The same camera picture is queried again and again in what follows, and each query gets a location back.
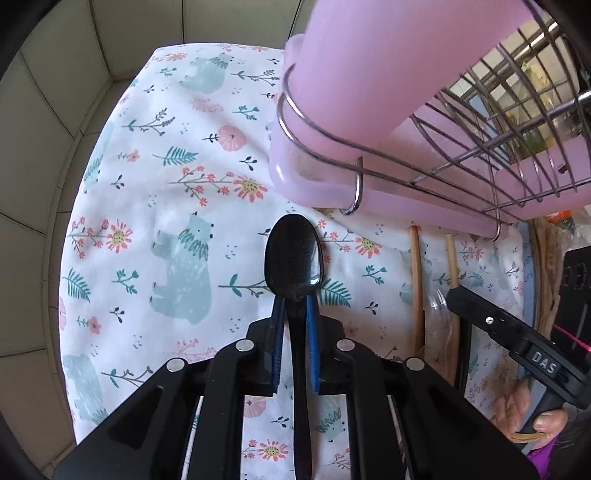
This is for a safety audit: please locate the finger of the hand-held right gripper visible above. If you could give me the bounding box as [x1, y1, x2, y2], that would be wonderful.
[447, 286, 539, 356]

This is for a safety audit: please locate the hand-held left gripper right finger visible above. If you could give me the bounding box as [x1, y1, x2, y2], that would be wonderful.
[307, 295, 541, 480]

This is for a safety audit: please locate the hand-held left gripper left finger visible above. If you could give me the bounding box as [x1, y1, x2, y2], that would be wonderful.
[53, 298, 287, 480]

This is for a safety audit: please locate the clear plastic spoon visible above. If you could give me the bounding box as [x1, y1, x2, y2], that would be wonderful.
[422, 291, 455, 365]

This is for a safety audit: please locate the light wooden chopstick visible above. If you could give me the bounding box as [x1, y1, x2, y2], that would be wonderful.
[409, 224, 426, 356]

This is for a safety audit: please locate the black spoon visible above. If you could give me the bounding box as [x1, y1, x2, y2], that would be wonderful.
[262, 214, 324, 480]

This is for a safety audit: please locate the metal wire dish rack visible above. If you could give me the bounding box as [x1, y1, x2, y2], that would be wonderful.
[276, 0, 591, 243]

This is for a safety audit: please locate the pink utensil holder cup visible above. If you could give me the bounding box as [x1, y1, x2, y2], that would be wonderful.
[295, 0, 550, 153]

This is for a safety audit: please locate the person's right hand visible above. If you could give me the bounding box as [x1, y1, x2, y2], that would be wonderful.
[492, 376, 571, 455]

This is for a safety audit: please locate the pink plastic drain tray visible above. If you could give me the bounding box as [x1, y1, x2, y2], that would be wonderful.
[268, 34, 591, 241]

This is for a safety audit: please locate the floral bear print tablecloth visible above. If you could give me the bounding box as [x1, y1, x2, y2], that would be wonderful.
[58, 42, 536, 480]

